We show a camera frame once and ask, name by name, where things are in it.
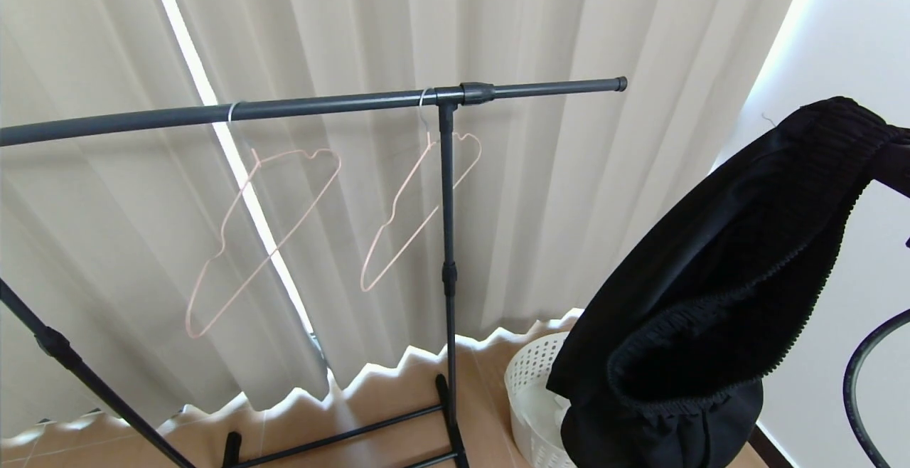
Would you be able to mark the beige curtain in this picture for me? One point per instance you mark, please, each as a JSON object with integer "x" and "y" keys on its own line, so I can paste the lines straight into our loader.
{"x": 569, "y": 205}

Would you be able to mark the black clothes rack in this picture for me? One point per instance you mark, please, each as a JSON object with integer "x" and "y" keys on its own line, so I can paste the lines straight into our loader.
{"x": 320, "y": 106}

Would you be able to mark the pink clothes hanger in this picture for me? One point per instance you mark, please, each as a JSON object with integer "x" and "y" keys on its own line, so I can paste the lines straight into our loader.
{"x": 280, "y": 240}
{"x": 423, "y": 226}

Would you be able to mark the black shorts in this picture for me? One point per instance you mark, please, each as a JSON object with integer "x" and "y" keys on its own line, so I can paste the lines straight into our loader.
{"x": 711, "y": 254}

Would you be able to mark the white laundry basket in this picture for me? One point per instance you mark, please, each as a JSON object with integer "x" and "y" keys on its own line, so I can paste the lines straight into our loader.
{"x": 530, "y": 365}

